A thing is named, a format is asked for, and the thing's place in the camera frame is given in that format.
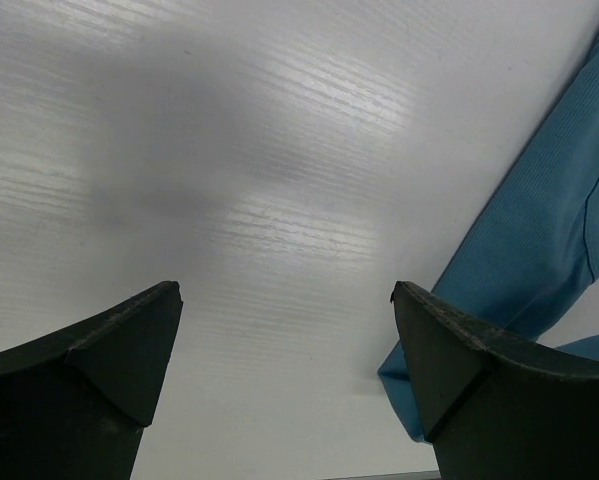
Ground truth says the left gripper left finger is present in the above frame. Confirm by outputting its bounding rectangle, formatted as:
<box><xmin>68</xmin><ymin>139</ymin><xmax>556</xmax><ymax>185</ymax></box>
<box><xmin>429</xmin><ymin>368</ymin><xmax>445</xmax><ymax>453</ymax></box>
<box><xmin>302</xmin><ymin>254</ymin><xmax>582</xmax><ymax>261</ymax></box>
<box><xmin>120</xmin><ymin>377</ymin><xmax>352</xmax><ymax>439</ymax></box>
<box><xmin>0</xmin><ymin>281</ymin><xmax>182</xmax><ymax>479</ymax></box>

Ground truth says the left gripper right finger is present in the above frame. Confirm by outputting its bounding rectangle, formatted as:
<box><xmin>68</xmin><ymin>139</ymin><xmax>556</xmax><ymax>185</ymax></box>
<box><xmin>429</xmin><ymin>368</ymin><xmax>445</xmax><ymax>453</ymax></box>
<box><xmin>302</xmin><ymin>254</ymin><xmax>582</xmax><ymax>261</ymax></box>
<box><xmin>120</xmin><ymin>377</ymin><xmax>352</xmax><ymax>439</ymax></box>
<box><xmin>392</xmin><ymin>282</ymin><xmax>599</xmax><ymax>479</ymax></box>

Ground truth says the teal tank top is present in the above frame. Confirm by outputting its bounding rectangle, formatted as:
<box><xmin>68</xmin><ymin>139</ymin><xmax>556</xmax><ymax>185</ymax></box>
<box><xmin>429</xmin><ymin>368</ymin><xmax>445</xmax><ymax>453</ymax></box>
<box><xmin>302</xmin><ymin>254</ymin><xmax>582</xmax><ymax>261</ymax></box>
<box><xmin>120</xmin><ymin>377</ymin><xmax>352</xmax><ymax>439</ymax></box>
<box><xmin>377</xmin><ymin>4</ymin><xmax>599</xmax><ymax>444</ymax></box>

